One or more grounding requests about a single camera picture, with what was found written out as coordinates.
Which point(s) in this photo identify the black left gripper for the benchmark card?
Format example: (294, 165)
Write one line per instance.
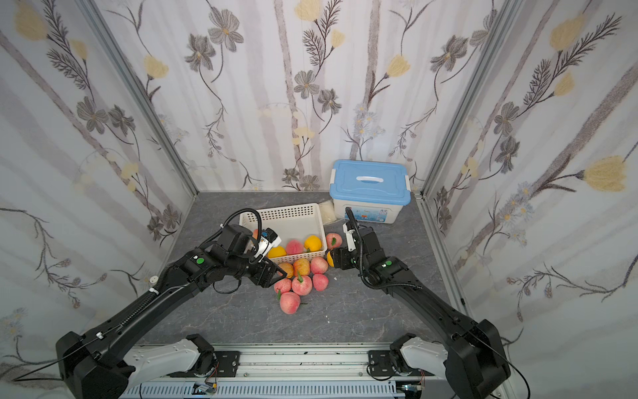
(269, 269)

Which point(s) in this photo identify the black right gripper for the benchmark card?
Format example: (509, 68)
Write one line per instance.
(344, 254)

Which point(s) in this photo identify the yellow peach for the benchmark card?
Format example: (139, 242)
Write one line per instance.
(329, 259)
(313, 243)

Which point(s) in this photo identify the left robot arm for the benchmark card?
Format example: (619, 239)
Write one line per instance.
(102, 362)

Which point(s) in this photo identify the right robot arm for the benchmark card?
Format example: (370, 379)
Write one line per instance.
(469, 355)

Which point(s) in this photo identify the white perforated plastic basket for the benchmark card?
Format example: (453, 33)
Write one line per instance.
(295, 222)

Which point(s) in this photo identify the pink peach upper row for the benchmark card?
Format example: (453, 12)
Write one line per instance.
(319, 265)

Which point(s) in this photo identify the pink peach with leaf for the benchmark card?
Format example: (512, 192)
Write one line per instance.
(302, 285)

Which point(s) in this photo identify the clear bag of white material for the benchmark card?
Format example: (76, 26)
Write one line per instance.
(327, 211)

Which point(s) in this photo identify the blue lidded storage box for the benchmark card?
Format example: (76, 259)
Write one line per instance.
(375, 191)

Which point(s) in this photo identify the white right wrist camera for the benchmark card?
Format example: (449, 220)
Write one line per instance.
(349, 234)

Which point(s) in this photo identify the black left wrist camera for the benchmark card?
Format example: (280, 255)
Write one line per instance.
(238, 240)

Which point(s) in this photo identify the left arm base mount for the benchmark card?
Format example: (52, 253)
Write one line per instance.
(218, 363)

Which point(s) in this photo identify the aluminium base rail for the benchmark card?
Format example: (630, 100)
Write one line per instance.
(336, 370)

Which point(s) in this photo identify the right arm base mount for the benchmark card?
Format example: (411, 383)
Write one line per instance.
(383, 365)

